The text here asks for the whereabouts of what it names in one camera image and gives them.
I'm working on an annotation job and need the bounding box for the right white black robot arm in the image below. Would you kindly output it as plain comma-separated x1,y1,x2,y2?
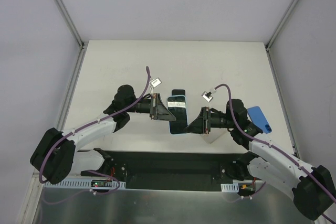
184,99,335,221

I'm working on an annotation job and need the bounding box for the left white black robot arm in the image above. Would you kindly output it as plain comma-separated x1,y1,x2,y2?
30,84,176,185

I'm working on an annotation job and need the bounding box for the clear translucent phone case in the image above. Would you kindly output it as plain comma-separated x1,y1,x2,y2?
201,127,231,144

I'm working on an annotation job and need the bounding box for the dark blue phone case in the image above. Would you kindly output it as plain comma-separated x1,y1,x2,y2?
247,106,272,134

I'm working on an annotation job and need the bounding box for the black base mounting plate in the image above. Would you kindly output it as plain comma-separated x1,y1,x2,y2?
96,151,253,191

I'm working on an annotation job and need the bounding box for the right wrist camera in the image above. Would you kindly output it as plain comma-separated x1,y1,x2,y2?
202,89,216,103

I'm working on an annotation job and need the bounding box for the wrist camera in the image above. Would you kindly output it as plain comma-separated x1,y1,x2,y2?
149,78,162,89
202,89,216,103

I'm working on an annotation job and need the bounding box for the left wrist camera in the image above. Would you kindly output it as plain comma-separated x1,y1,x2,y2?
149,78,162,89

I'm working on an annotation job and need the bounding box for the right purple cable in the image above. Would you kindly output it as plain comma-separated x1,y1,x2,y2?
214,83,336,224

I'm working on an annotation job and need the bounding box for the right white slotted cable duct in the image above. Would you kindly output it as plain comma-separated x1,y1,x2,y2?
220,183,239,193

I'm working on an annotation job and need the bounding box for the white slotted cable duct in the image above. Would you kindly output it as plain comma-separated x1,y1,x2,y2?
220,183,239,193
44,178,126,190

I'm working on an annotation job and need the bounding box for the right aluminium frame post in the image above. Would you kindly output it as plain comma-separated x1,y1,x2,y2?
264,0,318,50

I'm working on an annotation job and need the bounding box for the aluminium frame post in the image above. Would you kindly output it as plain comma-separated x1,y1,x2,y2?
264,0,318,50
40,0,89,49

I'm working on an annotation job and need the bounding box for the left aluminium frame post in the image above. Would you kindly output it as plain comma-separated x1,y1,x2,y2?
40,0,89,49

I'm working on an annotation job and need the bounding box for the left white slotted cable duct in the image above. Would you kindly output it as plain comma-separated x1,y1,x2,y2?
44,178,126,190

